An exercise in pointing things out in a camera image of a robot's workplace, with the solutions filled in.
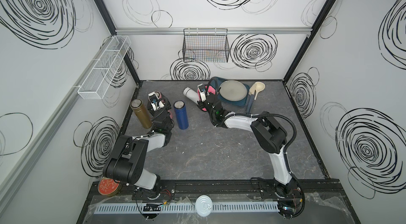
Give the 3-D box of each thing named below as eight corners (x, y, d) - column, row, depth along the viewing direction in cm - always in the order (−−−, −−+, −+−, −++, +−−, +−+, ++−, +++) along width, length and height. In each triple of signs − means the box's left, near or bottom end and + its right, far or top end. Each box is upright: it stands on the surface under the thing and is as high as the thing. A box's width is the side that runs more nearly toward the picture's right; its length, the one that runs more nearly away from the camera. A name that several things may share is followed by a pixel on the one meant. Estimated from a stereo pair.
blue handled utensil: (245, 113, 104) (246, 111, 102) (250, 90, 116) (250, 89, 115) (252, 114, 103) (252, 112, 101) (255, 92, 116) (256, 90, 114)
